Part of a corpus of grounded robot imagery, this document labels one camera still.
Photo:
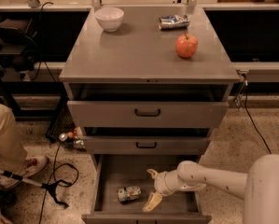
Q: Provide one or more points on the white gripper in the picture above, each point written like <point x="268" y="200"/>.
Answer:
<point x="160" y="182"/>

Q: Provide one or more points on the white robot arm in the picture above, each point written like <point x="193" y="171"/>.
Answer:
<point x="258" y="188"/>

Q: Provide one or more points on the grey bottom drawer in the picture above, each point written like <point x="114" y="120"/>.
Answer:
<point x="120" y="171"/>

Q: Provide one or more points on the grey drawer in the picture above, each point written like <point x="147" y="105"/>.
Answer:
<point x="146" y="141"/>
<point x="148" y="106"/>
<point x="120" y="171"/>

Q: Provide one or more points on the grey middle drawer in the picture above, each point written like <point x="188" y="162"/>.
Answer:
<point x="146" y="141"/>

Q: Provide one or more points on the grey drawer cabinet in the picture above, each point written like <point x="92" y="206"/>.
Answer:
<point x="139" y="53"/>

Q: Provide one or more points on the grey top drawer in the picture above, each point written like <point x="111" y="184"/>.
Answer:
<point x="148" y="106"/>

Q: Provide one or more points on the silver blue crushed can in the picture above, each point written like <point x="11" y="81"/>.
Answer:
<point x="174" y="22"/>

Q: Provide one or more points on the pile of items on floor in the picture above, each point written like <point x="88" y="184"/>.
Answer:
<point x="72" y="140"/>

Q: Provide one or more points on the grabber reacher tool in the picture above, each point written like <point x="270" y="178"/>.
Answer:
<point x="50" y="188"/>

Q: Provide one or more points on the white orange sneaker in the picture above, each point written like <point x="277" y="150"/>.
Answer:
<point x="31" y="167"/>

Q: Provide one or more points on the red apple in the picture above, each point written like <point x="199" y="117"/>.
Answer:
<point x="186" y="45"/>

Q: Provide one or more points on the beige trouser leg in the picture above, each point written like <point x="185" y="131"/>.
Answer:
<point x="12" y="153"/>

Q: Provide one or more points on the white ceramic bowl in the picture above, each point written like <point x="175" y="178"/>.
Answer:
<point x="109" y="18"/>

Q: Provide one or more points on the black equipment on left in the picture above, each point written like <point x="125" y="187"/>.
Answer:
<point x="17" y="48"/>

